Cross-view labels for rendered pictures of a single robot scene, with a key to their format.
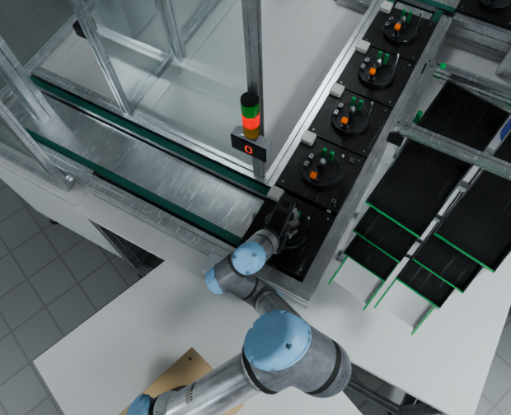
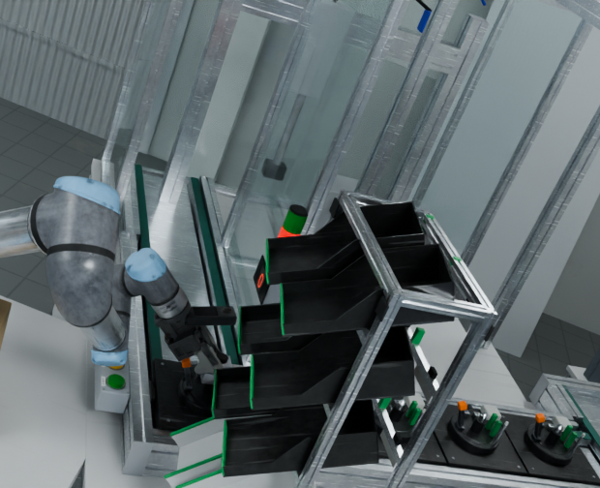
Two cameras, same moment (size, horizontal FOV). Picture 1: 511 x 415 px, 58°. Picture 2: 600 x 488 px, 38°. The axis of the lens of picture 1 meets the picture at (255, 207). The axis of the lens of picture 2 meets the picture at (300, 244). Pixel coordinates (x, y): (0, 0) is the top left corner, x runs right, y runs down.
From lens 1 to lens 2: 138 cm
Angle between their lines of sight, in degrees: 45
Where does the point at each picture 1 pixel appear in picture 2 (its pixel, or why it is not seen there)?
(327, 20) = (495, 399)
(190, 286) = (71, 356)
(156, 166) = (185, 286)
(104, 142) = (176, 243)
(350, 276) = (196, 452)
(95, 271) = not seen: hidden behind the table
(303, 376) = (67, 216)
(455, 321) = not seen: outside the picture
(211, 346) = (10, 393)
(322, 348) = (103, 225)
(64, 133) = (161, 215)
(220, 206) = not seen: hidden behind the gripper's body
